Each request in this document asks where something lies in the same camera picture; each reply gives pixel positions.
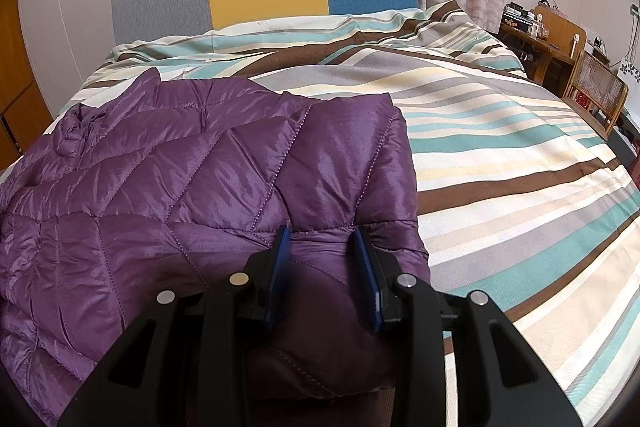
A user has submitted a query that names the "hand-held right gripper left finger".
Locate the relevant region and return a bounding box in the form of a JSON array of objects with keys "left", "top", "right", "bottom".
[{"left": 57, "top": 226, "right": 292, "bottom": 427}]

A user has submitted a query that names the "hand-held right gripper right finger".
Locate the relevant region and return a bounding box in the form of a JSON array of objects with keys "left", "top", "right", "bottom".
[{"left": 354, "top": 227, "right": 583, "bottom": 427}]

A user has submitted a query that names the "purple quilted down jacket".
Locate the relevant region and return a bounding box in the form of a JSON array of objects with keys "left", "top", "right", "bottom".
[{"left": 0, "top": 68, "right": 432, "bottom": 427}]

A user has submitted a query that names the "striped duvet cover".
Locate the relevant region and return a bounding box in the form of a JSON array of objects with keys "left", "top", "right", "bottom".
[{"left": 0, "top": 1, "right": 640, "bottom": 427}]

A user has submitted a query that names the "dark patterned box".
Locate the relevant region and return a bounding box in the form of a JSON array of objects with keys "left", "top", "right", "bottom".
[{"left": 502, "top": 4, "right": 535, "bottom": 34}]

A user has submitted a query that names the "rattan wooden chair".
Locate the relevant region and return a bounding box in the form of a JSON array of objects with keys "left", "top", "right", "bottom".
[{"left": 562, "top": 51, "right": 630, "bottom": 140}]

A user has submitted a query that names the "wooden desk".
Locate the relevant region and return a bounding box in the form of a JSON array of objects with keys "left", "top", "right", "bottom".
[{"left": 500, "top": 6, "right": 588, "bottom": 94}]

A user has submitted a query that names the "wooden wardrobe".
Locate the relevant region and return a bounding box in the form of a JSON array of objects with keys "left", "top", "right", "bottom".
[{"left": 0, "top": 0, "right": 53, "bottom": 170}]

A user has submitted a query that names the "white leaf print cloth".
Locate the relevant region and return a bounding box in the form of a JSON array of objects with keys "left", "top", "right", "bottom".
[{"left": 619, "top": 56, "right": 640, "bottom": 84}]

